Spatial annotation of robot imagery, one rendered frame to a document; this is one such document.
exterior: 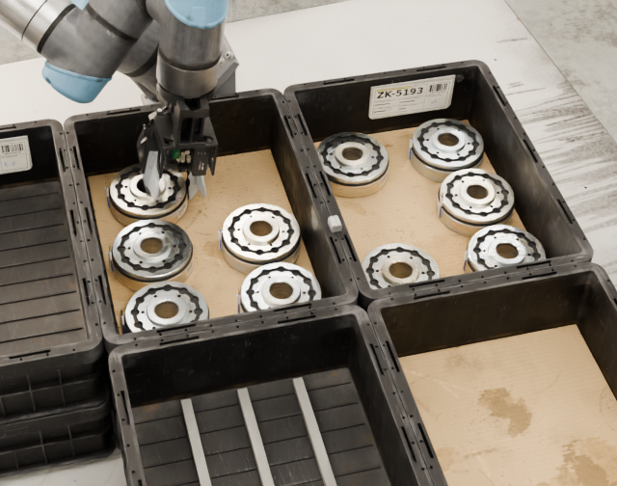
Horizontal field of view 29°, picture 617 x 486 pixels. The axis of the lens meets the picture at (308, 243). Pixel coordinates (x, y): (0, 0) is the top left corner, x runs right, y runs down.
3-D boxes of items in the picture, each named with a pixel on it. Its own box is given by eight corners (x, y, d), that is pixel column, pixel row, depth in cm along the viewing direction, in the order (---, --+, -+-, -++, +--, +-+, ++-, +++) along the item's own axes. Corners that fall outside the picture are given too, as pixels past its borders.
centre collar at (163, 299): (142, 302, 148) (142, 298, 148) (181, 293, 149) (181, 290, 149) (151, 332, 145) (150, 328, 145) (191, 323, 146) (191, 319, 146)
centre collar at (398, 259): (376, 261, 154) (376, 257, 154) (413, 256, 155) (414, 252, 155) (387, 289, 151) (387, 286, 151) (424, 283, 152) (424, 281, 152)
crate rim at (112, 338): (63, 129, 162) (61, 116, 161) (280, 98, 169) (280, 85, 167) (107, 360, 136) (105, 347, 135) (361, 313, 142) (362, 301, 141)
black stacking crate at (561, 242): (280, 150, 175) (281, 90, 167) (471, 121, 181) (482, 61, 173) (357, 363, 150) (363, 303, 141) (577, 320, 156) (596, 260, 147)
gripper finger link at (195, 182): (194, 222, 161) (188, 173, 155) (186, 192, 165) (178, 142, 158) (217, 217, 162) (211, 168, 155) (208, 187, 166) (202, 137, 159)
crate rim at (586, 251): (280, 98, 169) (280, 85, 167) (481, 70, 175) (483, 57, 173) (362, 313, 142) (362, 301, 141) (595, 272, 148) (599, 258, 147)
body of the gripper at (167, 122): (156, 183, 152) (163, 108, 144) (145, 138, 158) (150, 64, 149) (216, 178, 154) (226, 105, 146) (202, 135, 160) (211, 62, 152)
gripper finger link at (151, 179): (139, 223, 159) (156, 172, 153) (131, 192, 163) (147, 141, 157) (161, 225, 160) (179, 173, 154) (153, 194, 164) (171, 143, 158)
